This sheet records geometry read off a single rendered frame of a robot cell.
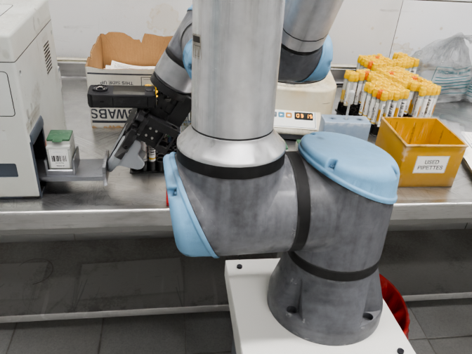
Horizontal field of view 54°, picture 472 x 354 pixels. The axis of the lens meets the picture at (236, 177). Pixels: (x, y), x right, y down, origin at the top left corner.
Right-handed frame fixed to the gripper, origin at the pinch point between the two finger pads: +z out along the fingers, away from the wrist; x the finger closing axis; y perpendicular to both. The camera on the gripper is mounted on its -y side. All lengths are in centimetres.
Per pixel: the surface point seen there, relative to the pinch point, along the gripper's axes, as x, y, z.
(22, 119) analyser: -4.4, -16.3, -3.4
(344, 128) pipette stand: 7.4, 39.9, -27.4
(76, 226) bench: -8.5, -0.7, 9.7
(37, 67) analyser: 7.3, -18.4, -7.8
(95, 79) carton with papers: 25.0, -7.7, -3.8
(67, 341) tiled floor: 34, 25, 92
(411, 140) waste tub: 10, 57, -33
